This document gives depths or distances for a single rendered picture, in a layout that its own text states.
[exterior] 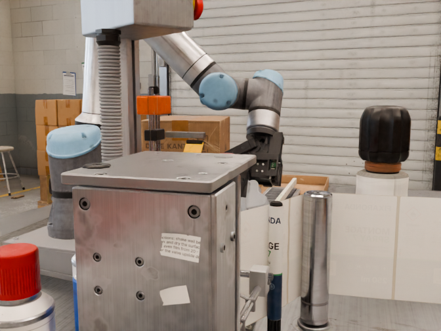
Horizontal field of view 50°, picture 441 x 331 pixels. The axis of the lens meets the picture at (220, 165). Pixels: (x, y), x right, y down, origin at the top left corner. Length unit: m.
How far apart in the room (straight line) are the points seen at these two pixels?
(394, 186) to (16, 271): 0.61
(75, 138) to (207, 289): 0.76
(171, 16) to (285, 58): 4.58
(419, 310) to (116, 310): 0.53
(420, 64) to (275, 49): 1.47
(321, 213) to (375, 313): 0.20
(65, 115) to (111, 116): 4.06
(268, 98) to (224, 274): 0.79
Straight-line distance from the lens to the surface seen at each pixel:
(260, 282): 0.52
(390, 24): 5.05
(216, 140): 1.40
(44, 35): 7.25
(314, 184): 1.95
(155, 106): 0.75
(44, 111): 4.90
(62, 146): 1.04
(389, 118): 0.81
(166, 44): 1.00
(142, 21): 0.65
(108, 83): 0.68
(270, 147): 1.06
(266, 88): 1.10
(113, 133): 0.68
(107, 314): 0.35
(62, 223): 1.06
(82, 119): 1.18
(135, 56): 0.82
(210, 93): 0.96
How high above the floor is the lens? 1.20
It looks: 9 degrees down
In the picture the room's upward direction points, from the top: straight up
